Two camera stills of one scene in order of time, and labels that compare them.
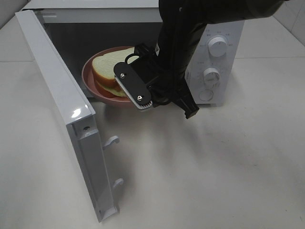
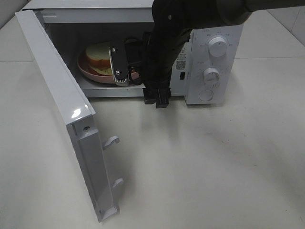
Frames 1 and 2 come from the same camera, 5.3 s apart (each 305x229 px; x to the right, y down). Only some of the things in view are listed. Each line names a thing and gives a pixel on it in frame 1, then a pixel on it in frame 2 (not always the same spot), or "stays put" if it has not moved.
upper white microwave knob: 217,46 stays put
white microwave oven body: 80,29 stays put
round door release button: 206,95 stays put
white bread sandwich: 103,69 → 98,58
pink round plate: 89,80 → 86,71
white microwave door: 88,145 stays put
